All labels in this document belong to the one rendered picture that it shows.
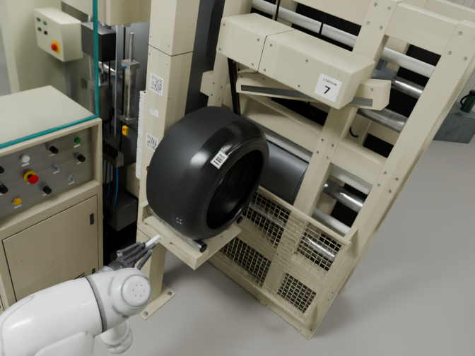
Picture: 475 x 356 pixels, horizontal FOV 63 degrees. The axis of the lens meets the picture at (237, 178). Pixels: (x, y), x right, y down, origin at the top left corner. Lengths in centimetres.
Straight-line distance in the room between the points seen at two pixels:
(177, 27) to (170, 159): 50
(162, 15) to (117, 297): 106
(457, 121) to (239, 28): 474
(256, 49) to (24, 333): 125
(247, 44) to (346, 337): 203
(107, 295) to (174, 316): 174
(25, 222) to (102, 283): 107
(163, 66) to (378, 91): 84
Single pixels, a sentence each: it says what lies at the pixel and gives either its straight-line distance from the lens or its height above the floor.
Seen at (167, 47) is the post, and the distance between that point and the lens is 159.
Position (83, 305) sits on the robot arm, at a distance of 90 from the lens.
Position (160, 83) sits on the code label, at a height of 152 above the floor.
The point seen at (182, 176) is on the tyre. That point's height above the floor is 132.
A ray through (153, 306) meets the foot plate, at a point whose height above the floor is 1.
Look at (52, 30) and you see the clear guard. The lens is 162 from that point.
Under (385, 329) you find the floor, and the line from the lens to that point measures 308.
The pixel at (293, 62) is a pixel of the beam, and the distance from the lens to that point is 155.
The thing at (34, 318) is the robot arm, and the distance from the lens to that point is 89.
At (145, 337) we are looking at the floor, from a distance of 255.
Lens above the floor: 221
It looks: 36 degrees down
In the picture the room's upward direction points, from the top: 14 degrees clockwise
